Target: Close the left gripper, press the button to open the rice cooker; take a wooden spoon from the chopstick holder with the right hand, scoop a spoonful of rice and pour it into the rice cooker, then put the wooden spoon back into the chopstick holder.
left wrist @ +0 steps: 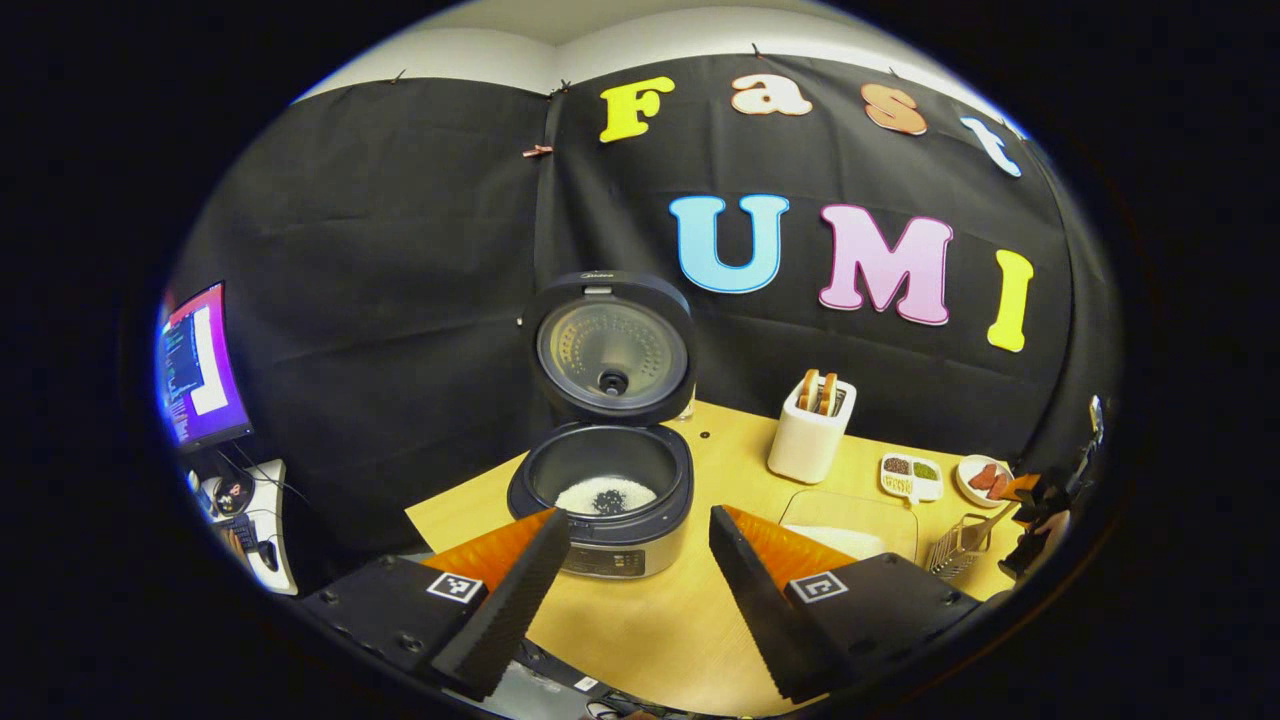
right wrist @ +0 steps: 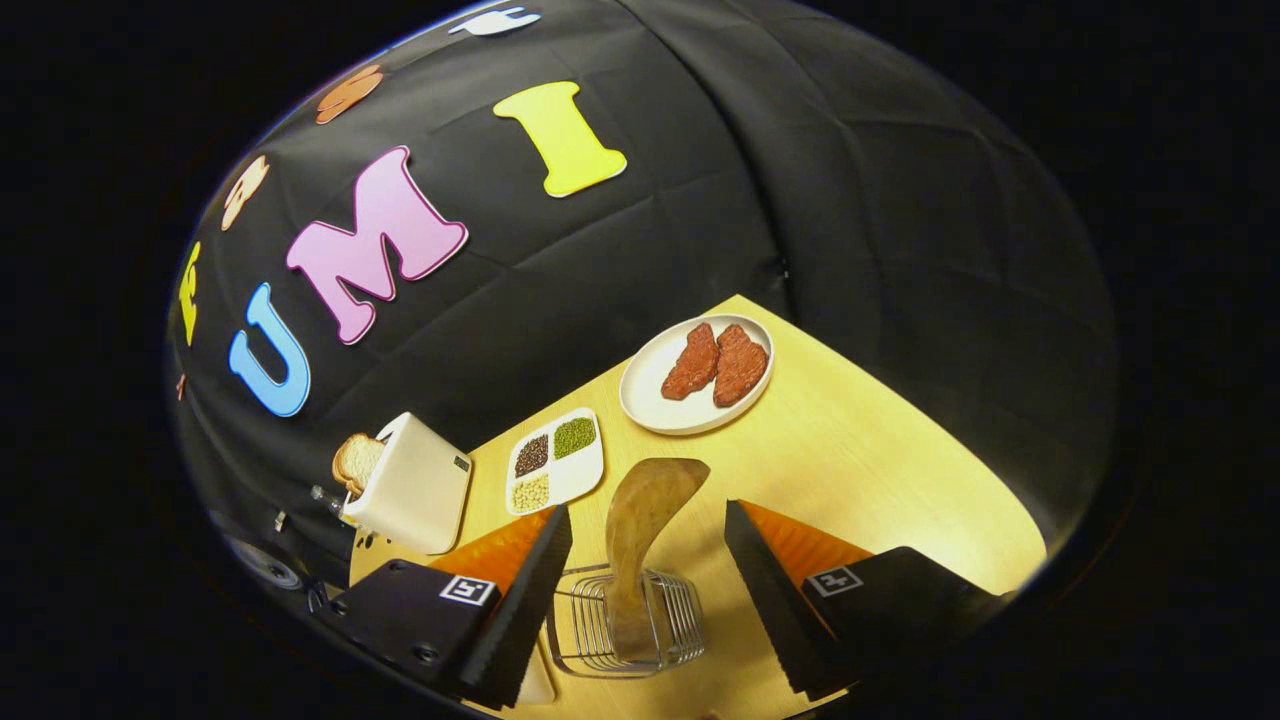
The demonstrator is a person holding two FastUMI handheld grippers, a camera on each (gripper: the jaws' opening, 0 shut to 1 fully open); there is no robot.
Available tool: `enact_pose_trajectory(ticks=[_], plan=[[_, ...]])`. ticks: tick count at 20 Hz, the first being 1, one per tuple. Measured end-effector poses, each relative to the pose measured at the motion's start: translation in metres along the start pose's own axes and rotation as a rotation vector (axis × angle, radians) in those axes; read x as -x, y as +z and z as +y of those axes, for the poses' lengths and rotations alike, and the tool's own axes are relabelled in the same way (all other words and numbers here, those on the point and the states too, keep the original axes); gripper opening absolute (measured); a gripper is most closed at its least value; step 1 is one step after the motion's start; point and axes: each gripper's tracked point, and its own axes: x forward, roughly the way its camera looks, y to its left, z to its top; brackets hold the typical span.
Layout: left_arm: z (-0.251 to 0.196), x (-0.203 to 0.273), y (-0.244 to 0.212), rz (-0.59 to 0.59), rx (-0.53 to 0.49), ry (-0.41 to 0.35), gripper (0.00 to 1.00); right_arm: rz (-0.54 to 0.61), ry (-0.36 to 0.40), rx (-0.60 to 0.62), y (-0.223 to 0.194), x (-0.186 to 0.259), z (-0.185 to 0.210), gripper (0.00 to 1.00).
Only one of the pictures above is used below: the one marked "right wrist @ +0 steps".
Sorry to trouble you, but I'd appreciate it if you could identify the white round plate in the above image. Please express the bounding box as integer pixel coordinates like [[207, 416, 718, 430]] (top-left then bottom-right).
[[619, 314, 776, 436]]

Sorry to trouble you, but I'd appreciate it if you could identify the black backdrop cloth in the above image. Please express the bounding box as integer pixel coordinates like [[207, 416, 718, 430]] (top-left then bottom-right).
[[165, 0, 1119, 601]]

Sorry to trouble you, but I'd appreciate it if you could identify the red meat piece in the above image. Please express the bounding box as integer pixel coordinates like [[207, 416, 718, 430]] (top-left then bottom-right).
[[660, 322, 721, 402], [713, 324, 769, 409]]

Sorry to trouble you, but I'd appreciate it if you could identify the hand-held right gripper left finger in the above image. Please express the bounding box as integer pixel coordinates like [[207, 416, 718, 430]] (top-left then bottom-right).
[[318, 503, 574, 711]]

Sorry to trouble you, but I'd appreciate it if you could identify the wooden spoon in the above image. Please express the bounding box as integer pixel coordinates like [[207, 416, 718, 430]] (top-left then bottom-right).
[[604, 457, 711, 661]]

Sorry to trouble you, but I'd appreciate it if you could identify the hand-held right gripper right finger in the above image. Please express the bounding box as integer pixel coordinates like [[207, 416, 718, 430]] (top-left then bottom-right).
[[724, 498, 1016, 701]]

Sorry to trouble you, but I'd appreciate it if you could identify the white divided tray of beans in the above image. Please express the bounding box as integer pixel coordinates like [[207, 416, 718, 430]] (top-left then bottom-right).
[[505, 407, 605, 517]]

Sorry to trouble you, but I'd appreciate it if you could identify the toasted bread slice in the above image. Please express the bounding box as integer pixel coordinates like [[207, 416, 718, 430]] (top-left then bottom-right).
[[332, 433, 386, 498]]

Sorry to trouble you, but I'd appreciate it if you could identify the white toaster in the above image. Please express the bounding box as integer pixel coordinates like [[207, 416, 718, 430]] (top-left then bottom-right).
[[340, 412, 473, 556]]

